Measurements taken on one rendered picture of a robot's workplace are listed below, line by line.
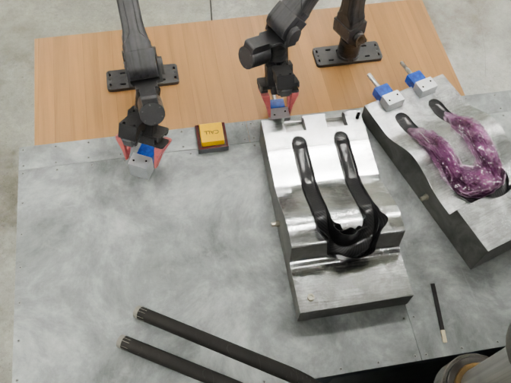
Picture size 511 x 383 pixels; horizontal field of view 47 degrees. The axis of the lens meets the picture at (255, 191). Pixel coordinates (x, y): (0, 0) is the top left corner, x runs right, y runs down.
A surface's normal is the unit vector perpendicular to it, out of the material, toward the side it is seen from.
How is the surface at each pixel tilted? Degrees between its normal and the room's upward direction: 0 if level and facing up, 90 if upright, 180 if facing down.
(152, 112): 64
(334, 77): 0
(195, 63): 0
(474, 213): 0
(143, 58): 40
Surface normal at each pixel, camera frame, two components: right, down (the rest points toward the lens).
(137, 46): 0.19, 0.17
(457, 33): 0.04, -0.49
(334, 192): -0.04, -0.80
